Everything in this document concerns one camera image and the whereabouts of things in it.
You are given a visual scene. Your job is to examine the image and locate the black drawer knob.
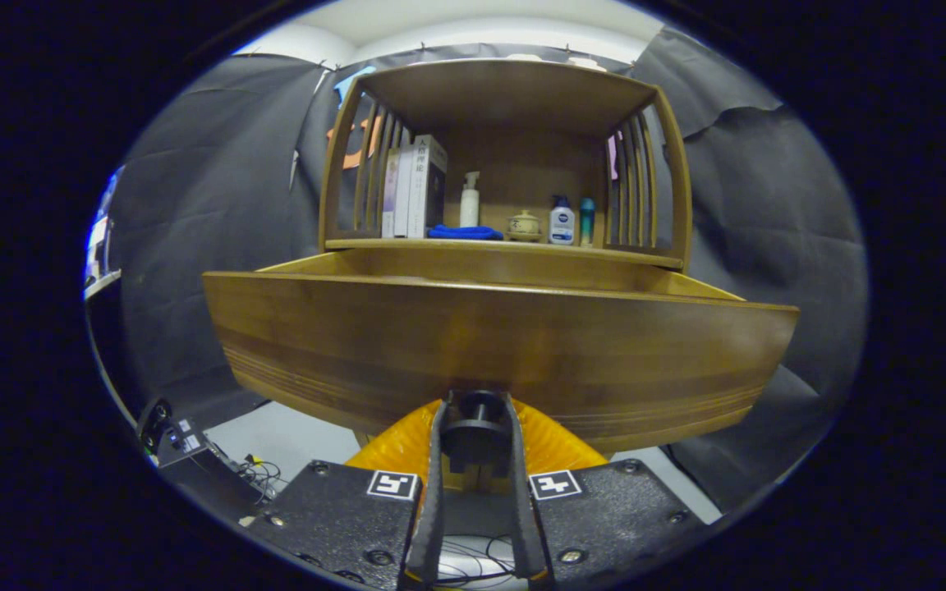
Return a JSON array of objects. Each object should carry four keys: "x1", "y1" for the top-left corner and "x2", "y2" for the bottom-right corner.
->
[{"x1": 440, "y1": 390, "x2": 515, "y2": 477}]

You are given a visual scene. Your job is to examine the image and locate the pale purple book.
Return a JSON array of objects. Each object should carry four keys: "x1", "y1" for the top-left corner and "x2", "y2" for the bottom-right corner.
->
[{"x1": 381, "y1": 149, "x2": 400, "y2": 239}]

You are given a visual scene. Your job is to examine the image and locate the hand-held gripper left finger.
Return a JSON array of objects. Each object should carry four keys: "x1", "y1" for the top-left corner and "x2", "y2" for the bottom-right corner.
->
[{"x1": 245, "y1": 398, "x2": 451, "y2": 591}]

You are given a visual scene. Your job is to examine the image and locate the white lotion bottle blue cap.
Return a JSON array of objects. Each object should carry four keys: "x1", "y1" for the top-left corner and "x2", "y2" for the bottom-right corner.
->
[{"x1": 549, "y1": 195, "x2": 576, "y2": 245}]

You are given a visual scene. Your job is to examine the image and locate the beige lidded tea bowl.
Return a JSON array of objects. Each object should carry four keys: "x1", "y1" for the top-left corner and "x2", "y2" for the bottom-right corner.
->
[{"x1": 507, "y1": 210, "x2": 542, "y2": 243}]

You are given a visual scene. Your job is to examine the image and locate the white pump bottle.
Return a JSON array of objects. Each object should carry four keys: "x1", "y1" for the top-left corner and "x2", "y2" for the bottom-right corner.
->
[{"x1": 459, "y1": 171, "x2": 480, "y2": 228}]

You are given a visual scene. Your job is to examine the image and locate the blue cloth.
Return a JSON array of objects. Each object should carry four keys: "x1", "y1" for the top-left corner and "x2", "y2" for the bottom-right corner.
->
[{"x1": 427, "y1": 225, "x2": 505, "y2": 241}]

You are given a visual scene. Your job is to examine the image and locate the black cable bundle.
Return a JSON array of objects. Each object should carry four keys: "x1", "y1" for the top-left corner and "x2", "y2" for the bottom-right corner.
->
[{"x1": 236, "y1": 454, "x2": 285, "y2": 500}]

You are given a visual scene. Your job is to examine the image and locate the wooden countertop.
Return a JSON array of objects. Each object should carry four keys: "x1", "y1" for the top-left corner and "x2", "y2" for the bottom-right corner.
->
[{"x1": 325, "y1": 226, "x2": 683, "y2": 270}]

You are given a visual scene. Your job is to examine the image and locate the white book with dark cover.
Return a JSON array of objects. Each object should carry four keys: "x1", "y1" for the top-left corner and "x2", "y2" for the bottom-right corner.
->
[{"x1": 407, "y1": 135, "x2": 448, "y2": 239}]

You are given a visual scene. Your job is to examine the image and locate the wooden drawer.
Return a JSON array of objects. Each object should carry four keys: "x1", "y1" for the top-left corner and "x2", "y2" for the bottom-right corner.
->
[{"x1": 202, "y1": 249, "x2": 801, "y2": 456}]

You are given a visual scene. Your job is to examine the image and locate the black electronics box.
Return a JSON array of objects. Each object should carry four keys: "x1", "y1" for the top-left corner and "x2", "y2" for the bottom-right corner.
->
[{"x1": 138, "y1": 398, "x2": 264, "y2": 526}]

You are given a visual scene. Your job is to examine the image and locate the floor cables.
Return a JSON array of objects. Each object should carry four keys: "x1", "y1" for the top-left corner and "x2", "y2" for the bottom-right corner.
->
[{"x1": 439, "y1": 535, "x2": 523, "y2": 585}]

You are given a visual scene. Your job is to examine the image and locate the thin white book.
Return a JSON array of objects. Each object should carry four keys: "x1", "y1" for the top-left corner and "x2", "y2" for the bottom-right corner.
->
[{"x1": 393, "y1": 146, "x2": 415, "y2": 239}]

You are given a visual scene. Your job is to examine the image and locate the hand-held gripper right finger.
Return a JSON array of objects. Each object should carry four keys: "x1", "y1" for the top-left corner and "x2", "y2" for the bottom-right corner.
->
[{"x1": 506, "y1": 394, "x2": 708, "y2": 588}]

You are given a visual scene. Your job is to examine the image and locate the white device on stand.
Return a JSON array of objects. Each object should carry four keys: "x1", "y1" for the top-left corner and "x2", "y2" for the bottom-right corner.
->
[{"x1": 85, "y1": 168, "x2": 123, "y2": 288}]

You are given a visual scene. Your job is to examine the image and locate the wooden cabinet with slatted shelf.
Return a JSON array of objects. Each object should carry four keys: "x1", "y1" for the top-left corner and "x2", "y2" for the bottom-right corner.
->
[{"x1": 317, "y1": 57, "x2": 694, "y2": 273}]

